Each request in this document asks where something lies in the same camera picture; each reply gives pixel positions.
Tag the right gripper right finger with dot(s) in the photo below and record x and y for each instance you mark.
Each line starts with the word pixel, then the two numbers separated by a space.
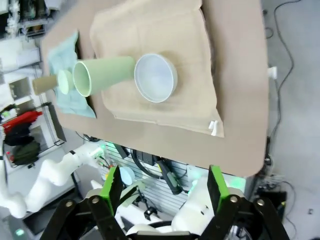
pixel 225 212

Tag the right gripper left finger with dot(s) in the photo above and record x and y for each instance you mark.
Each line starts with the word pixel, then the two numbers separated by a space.
pixel 105 207

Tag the light blue cloth mat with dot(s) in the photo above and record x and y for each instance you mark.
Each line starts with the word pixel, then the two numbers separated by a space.
pixel 67 105

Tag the beige cloth mat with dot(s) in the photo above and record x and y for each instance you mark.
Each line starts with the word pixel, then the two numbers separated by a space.
pixel 162 107

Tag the mint green bowl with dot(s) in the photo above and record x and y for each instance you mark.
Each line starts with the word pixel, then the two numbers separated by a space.
pixel 65 81

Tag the tall green cup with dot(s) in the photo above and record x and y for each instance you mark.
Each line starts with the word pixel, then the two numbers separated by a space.
pixel 107 72

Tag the tall brown cup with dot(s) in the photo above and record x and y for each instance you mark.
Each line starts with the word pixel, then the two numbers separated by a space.
pixel 43 85

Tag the pale blue bowl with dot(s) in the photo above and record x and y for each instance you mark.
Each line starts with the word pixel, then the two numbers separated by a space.
pixel 155 75

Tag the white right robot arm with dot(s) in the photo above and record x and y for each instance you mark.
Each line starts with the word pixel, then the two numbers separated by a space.
pixel 195 207

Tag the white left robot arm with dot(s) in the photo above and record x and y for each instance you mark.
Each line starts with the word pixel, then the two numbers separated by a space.
pixel 50 175

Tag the pale blue round disc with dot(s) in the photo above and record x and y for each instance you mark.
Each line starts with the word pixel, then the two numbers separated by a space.
pixel 127 175

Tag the grey slatted panel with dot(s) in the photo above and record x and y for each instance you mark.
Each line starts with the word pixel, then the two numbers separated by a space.
pixel 160 197

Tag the black power strip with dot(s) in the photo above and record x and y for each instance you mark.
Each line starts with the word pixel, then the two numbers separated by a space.
pixel 147 158

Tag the olive green bag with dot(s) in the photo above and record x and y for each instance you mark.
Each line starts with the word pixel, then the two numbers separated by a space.
pixel 26 152

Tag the black bag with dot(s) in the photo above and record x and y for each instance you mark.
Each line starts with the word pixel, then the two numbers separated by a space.
pixel 18 140

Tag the red bag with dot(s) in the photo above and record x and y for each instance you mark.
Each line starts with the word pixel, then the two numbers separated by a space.
pixel 22 120

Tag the white power adapter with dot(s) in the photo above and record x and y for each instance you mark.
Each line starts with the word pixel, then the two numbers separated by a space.
pixel 272 72

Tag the white storage shelf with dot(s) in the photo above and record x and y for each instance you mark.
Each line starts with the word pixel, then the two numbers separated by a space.
pixel 20 55

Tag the black handheld enabling switch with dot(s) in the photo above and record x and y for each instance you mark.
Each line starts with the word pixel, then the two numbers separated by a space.
pixel 172 180

